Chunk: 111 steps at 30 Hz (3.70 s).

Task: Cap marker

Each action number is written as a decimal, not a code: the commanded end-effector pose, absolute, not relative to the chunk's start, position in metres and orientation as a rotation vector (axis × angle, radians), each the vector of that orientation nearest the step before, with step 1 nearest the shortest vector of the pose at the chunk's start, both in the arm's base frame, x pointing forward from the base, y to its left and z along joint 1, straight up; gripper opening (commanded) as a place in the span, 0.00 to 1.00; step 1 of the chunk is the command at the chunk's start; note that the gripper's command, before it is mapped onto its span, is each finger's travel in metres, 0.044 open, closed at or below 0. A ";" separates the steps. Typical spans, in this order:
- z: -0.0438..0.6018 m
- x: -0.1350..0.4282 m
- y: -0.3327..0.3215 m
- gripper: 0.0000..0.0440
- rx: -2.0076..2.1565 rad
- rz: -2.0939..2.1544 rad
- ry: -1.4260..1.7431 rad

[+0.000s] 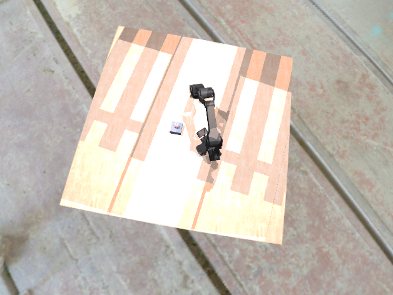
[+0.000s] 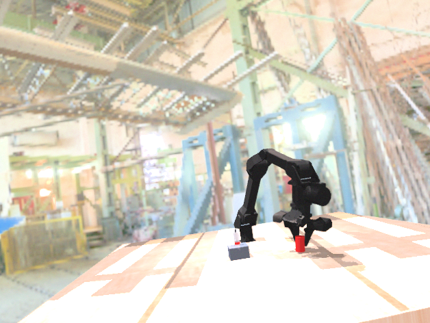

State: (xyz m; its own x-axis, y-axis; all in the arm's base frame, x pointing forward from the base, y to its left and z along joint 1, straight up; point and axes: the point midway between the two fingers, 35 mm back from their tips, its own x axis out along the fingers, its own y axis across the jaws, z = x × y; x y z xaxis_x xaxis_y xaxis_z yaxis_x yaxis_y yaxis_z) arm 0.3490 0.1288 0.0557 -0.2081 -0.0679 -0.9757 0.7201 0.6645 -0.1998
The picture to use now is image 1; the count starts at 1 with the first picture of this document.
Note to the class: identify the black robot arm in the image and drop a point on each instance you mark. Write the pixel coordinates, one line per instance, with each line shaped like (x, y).
(214, 141)

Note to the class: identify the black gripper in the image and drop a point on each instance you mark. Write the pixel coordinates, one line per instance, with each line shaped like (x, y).
(203, 133)

